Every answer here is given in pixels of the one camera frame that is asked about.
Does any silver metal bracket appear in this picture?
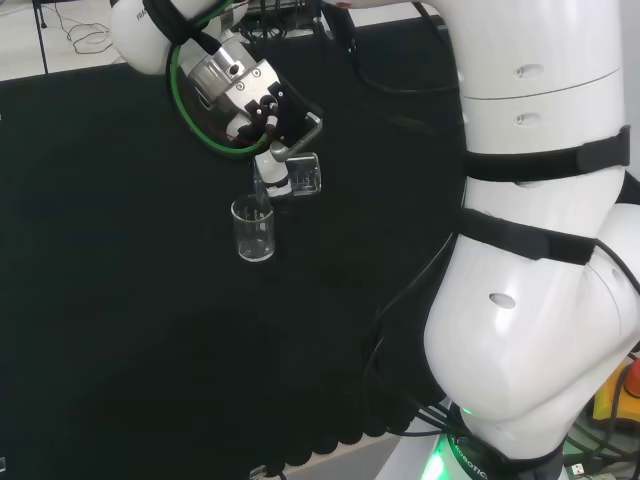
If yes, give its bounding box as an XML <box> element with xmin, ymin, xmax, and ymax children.
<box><xmin>272</xmin><ymin>112</ymin><xmax>325</xmax><ymax>162</ymax></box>

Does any small clear glass beaker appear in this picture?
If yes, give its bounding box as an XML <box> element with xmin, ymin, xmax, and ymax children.
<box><xmin>229</xmin><ymin>194</ymin><xmax>276</xmax><ymax>264</ymax></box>

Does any black bench cloth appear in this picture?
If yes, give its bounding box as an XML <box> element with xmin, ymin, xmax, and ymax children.
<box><xmin>0</xmin><ymin>18</ymin><xmax>474</xmax><ymax>477</ymax></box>

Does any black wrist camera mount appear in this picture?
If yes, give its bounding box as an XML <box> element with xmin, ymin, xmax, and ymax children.
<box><xmin>238</xmin><ymin>83</ymin><xmax>312</xmax><ymax>151</ymax></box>

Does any thin black floor cable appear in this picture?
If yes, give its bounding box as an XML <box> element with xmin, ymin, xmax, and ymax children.
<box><xmin>55</xmin><ymin>0</ymin><xmax>115</xmax><ymax>55</ymax></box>

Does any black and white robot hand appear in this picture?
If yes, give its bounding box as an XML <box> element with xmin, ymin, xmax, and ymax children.
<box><xmin>251</xmin><ymin>148</ymin><xmax>295</xmax><ymax>199</ymax></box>

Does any yellow stop button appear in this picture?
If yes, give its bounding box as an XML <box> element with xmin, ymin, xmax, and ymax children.
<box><xmin>592</xmin><ymin>351</ymin><xmax>640</xmax><ymax>432</ymax></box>

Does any large clear glass beaker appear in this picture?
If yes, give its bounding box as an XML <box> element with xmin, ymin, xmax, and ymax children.
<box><xmin>249</xmin><ymin>152</ymin><xmax>324</xmax><ymax>207</ymax></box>

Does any green cable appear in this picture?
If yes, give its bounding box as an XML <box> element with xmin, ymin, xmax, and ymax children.
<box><xmin>166</xmin><ymin>0</ymin><xmax>282</xmax><ymax>162</ymax></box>

